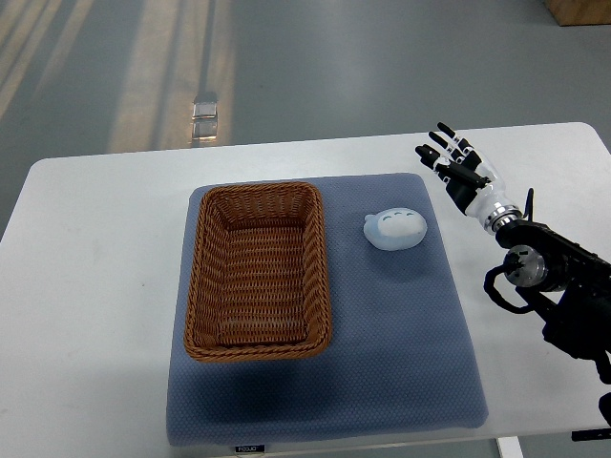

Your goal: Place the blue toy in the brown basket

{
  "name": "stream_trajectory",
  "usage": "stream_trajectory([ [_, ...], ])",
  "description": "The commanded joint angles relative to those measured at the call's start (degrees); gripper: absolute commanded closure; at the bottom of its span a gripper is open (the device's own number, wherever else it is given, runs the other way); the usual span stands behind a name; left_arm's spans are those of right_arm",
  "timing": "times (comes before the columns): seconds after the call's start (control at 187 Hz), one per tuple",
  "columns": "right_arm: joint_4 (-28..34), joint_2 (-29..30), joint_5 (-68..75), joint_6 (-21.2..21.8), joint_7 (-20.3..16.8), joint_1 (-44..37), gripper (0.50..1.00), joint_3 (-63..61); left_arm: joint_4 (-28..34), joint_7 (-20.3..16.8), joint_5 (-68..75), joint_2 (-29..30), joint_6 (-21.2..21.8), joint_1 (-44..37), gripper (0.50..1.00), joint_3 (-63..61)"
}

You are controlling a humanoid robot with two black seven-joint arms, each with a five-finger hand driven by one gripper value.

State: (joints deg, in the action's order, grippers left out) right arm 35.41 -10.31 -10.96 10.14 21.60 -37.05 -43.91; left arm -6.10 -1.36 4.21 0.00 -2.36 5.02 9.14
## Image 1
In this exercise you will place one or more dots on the blue gray cushion mat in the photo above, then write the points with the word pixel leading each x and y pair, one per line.
pixel 400 358

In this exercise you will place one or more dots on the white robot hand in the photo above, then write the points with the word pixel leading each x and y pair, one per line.
pixel 472 182

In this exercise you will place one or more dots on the metal floor fixture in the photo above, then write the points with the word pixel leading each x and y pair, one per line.
pixel 205 120

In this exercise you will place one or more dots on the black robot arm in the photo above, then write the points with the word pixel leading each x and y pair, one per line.
pixel 542 272

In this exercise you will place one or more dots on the light blue plush toy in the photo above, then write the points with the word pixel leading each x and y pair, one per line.
pixel 395 229

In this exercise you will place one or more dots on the brown wicker basket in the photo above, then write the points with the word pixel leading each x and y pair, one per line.
pixel 258 287

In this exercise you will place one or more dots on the wooden box corner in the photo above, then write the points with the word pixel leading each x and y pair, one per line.
pixel 579 12

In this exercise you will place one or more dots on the white table leg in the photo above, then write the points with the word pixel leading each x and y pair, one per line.
pixel 509 447

